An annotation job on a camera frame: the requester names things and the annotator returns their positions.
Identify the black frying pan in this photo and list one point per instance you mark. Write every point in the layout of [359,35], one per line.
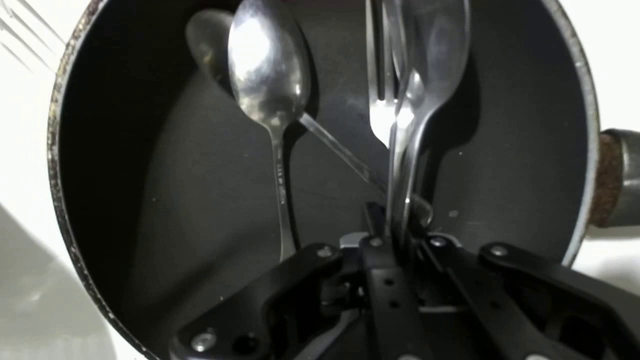
[172,201]

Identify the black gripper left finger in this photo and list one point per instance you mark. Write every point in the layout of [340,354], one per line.
[292,300]

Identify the silver spoon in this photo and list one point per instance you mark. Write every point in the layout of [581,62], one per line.
[206,42]
[426,87]
[266,72]

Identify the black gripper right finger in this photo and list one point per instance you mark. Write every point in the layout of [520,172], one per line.
[506,300]

